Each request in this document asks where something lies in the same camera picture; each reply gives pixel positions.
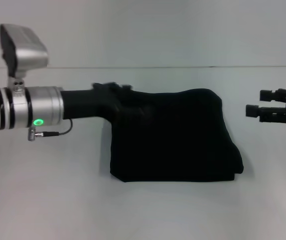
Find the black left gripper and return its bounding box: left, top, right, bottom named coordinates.
left=60, top=81, right=134, bottom=124

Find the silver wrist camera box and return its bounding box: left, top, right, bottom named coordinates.
left=0, top=23, right=50, bottom=91

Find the black shirt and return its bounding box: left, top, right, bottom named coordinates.
left=109, top=87, right=244, bottom=183

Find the silver left cable connector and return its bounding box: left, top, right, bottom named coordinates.
left=27, top=126, right=60, bottom=142

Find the dark left arm cable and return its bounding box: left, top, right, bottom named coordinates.
left=57, top=118, right=74, bottom=136

